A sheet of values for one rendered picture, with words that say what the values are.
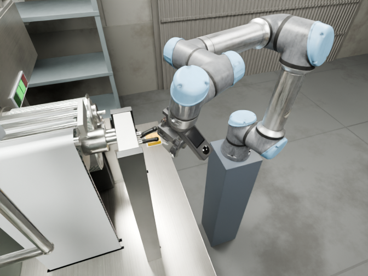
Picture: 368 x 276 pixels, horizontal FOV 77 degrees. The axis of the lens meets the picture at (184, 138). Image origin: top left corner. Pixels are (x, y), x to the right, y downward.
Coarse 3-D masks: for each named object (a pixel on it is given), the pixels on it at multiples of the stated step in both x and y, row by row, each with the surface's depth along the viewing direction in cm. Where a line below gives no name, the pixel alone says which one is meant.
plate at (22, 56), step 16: (16, 16) 125; (0, 32) 102; (16, 32) 120; (0, 48) 98; (16, 48) 116; (32, 48) 140; (0, 64) 95; (16, 64) 111; (32, 64) 133; (0, 80) 92; (16, 80) 107; (0, 96) 90; (0, 112) 87
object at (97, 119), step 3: (93, 105) 82; (96, 105) 86; (93, 108) 81; (96, 108) 83; (93, 111) 81; (96, 111) 81; (93, 114) 81; (96, 114) 81; (93, 117) 81; (96, 117) 82; (99, 117) 86; (96, 120) 83; (99, 120) 84; (96, 123) 84
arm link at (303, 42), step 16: (288, 16) 73; (288, 32) 72; (304, 32) 69; (320, 32) 66; (288, 48) 73; (304, 48) 69; (320, 48) 68; (288, 64) 75; (304, 64) 73; (320, 64) 73; (288, 80) 78; (272, 96) 86; (288, 96) 82; (272, 112) 88; (288, 112) 86; (256, 128) 96; (272, 128) 91; (256, 144) 97; (272, 144) 93
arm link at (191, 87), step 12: (180, 72) 46; (192, 72) 46; (204, 72) 47; (180, 84) 45; (192, 84) 45; (204, 84) 45; (180, 96) 46; (192, 96) 45; (204, 96) 47; (180, 108) 50; (192, 108) 49
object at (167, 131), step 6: (168, 108) 61; (168, 120) 60; (162, 126) 65; (168, 126) 64; (174, 126) 58; (192, 126) 59; (162, 132) 66; (168, 132) 64; (174, 132) 64; (162, 138) 69; (168, 138) 67; (174, 138) 63; (180, 138) 64; (174, 144) 66; (180, 144) 64
